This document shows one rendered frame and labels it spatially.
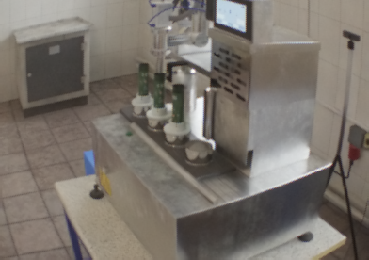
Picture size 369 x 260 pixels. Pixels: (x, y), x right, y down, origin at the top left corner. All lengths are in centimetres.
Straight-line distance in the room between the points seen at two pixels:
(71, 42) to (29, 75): 51
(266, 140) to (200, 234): 28
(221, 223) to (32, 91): 329
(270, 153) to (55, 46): 318
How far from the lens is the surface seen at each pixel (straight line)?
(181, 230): 101
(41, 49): 408
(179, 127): 123
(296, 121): 117
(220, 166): 116
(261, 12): 99
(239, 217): 109
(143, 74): 139
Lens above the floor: 159
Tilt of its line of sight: 24 degrees down
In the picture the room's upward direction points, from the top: 2 degrees clockwise
